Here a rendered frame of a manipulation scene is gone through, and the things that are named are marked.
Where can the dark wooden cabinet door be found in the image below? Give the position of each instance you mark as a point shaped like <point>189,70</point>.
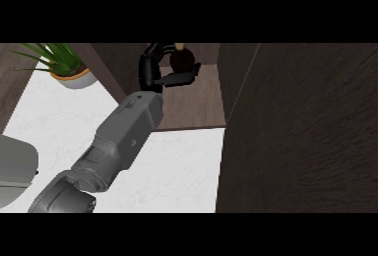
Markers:
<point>300,133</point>

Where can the brown wooden cabinet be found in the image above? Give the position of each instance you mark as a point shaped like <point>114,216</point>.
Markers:
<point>194,103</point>

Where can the green potted plant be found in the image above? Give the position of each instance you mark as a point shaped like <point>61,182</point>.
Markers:
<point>68,71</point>

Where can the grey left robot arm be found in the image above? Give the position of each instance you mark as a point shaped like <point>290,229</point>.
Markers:
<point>129,128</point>

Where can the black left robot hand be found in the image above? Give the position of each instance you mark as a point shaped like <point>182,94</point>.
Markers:
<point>149,71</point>

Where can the brown wooden panel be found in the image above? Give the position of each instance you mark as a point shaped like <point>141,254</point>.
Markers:
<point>14,83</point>

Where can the pale grey rounded appliance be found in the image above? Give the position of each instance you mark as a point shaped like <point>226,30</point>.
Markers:
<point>15,166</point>

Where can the dark brown wine bottle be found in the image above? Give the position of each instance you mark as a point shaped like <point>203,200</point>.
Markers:
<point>182,60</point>

